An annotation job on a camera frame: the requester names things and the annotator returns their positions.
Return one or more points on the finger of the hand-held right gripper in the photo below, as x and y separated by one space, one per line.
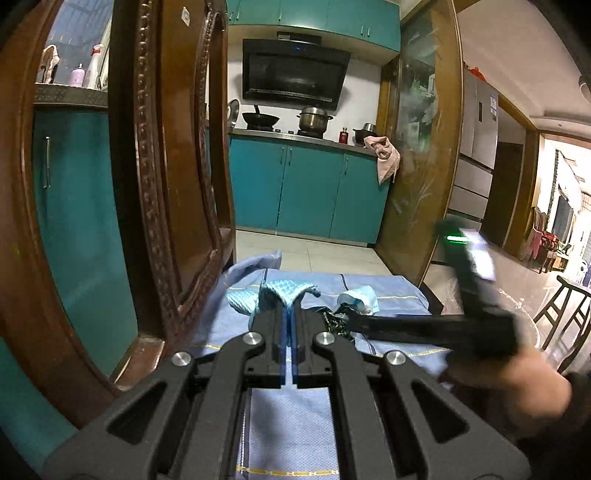
438 332

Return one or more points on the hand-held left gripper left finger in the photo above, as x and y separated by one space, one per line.
282 355

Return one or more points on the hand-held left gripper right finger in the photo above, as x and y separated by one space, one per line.
295 360

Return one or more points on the light blue knitted cloth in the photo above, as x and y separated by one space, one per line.
277 295

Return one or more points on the blue face mask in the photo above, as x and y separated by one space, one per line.
362 295

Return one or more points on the person's right hand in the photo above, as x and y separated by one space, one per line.
521 387

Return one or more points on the dark green wrapper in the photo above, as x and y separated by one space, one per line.
334 323

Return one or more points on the blue tablecloth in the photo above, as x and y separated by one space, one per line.
291 429

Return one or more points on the pink chair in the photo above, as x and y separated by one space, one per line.
538 240

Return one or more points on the wooden stool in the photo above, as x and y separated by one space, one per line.
572 284

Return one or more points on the dark wooden door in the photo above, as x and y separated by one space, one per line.
503 194

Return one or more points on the wooden framed glass door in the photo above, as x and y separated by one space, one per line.
415 194

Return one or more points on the carved wooden chair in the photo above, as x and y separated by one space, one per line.
210 258

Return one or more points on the white refrigerator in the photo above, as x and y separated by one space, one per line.
475 152

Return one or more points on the pink towel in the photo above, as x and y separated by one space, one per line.
385 161

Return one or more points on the teal kitchen base cabinet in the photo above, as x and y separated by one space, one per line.
304 189

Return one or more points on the small dark pot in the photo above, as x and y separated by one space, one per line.
364 131

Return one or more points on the small red bottle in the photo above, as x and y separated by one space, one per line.
344 136

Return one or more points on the wooden chair back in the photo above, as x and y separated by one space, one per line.
152 184

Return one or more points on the steel cooking pot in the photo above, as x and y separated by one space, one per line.
314 122

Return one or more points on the black wok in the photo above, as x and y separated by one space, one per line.
261 120

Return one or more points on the teal side cabinet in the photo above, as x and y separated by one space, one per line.
83 221

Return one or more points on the round metal lid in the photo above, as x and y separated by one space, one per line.
233 115

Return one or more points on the black range hood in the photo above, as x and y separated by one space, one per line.
295 74

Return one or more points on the white spray bottle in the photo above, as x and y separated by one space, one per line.
94 69

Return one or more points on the pink bottle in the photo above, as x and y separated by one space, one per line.
77 76

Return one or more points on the beige hanging cloth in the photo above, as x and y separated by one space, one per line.
50 62

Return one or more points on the teal wall cabinets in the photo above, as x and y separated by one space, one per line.
323 18

